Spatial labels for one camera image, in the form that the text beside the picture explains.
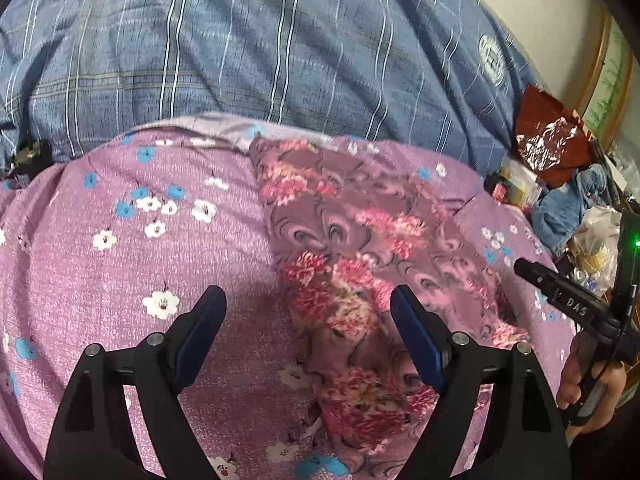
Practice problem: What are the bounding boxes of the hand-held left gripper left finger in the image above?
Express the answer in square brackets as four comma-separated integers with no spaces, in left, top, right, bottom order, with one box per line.
[42,285,227,480]

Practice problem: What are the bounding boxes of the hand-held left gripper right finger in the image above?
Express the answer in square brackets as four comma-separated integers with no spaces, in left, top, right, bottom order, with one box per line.
[389,284,572,480]

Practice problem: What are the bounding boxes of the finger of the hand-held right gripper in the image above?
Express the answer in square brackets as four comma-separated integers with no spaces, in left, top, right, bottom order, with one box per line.
[514,257,618,337]

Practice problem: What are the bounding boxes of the pink floral mauve garment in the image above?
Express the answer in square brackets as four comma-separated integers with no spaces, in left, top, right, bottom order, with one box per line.
[248,134,531,473]

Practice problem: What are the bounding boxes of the person's right hand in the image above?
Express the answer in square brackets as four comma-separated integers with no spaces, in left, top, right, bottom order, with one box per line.
[556,332,627,433]

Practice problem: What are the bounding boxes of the white plastic bag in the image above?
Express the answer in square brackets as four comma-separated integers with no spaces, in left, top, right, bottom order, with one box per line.
[570,205,623,296]

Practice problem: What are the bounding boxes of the crumpled blue cloth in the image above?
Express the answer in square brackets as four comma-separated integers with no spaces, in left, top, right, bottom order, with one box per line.
[530,164,612,256]

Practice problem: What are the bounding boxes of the purple flowered bed sheet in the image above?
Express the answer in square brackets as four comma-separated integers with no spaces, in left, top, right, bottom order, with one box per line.
[0,112,581,480]

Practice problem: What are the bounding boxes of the clear bag of small packets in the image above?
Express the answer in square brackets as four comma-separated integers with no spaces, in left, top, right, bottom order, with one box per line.
[486,155,545,207]

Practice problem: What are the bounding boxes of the red plastic bag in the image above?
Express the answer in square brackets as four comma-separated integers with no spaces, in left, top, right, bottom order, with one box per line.
[514,84,597,187]

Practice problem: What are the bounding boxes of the framed bamboo picture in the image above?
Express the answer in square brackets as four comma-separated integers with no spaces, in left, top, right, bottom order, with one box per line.
[582,15,637,148]

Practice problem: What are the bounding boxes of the small dark object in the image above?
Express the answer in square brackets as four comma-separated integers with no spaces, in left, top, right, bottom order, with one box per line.
[9,139,53,173]

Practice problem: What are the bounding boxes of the blue plaid quilt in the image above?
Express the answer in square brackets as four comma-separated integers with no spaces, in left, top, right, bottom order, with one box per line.
[0,0,546,178]

